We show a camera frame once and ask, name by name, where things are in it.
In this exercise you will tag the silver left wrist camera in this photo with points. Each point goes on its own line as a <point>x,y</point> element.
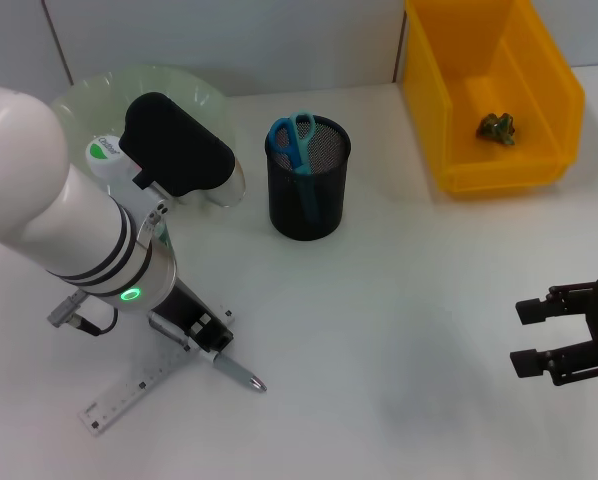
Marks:
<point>179,150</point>

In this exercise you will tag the black mesh pen holder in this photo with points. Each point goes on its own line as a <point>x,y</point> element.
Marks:
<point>324,215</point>

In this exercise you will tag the transparent plastic ruler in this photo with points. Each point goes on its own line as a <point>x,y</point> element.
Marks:
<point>129,395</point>

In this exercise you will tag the grey silver pen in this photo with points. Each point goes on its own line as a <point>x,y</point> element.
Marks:
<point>239,374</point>

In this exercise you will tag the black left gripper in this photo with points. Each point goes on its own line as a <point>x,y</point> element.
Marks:
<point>189,305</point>

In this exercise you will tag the pale green glass fruit bowl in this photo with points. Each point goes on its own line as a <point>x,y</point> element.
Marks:
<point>99,95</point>

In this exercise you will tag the yellow plastic bin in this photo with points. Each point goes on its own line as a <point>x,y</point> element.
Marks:
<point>504,65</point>

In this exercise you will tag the blue scissors with sheath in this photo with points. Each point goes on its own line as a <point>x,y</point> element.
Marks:
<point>284,140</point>

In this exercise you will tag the clear green-label water bottle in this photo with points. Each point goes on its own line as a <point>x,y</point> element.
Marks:
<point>104,155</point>

